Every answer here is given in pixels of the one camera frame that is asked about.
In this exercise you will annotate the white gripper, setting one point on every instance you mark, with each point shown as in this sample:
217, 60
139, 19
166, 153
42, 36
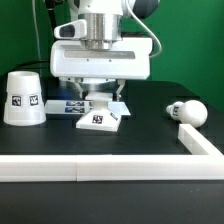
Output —
127, 58

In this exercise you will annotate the white lamp base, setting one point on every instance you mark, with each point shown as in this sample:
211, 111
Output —
100, 117

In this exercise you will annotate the white light bulb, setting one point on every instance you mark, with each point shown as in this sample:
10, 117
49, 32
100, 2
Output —
191, 112

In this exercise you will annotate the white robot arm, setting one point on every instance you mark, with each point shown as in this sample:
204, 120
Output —
104, 28

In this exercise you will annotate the white lamp shade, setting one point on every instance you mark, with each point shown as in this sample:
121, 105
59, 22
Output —
24, 105

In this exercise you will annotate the white marker sheet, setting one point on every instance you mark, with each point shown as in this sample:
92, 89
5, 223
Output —
81, 107

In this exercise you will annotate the white L-shaped wall fence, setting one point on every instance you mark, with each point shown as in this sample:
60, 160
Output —
204, 162

